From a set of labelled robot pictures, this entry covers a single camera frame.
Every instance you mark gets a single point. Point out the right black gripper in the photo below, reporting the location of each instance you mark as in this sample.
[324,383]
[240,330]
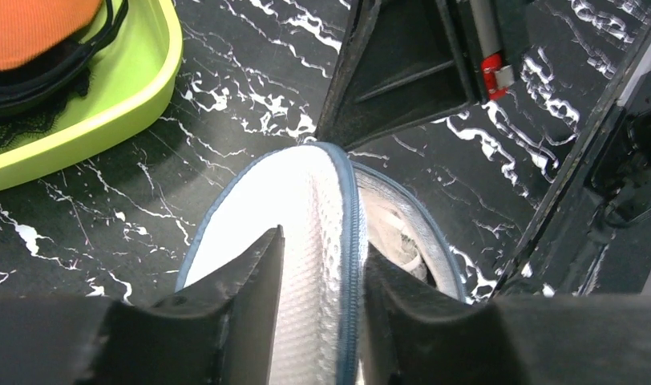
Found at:
[570,210]

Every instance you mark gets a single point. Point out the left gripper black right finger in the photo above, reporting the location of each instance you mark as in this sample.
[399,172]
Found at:
[415,334]

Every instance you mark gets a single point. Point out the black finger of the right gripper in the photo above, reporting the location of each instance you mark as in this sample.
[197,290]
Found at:
[401,65]

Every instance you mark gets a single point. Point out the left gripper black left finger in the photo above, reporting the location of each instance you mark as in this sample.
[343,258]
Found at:
[219,330]

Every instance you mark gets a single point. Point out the white bra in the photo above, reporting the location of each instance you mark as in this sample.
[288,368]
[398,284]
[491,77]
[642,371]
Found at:
[389,235]

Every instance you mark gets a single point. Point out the white mesh laundry bag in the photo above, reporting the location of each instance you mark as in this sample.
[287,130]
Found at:
[318,196]

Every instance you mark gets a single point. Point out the orange black bra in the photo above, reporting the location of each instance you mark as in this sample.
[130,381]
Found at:
[46,48]

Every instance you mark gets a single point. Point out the green plastic tray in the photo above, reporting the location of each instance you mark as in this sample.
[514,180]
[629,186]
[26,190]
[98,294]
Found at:
[132,83]

